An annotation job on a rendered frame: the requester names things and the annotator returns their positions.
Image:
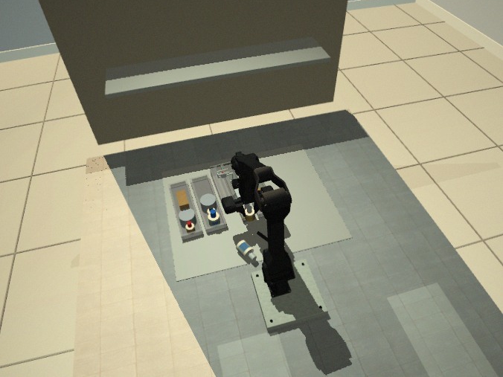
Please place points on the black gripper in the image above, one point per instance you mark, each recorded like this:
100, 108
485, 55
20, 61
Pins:
231, 205

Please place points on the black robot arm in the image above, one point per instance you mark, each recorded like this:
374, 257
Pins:
275, 205

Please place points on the cream jar with blue label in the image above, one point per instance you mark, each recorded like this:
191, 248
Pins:
246, 250

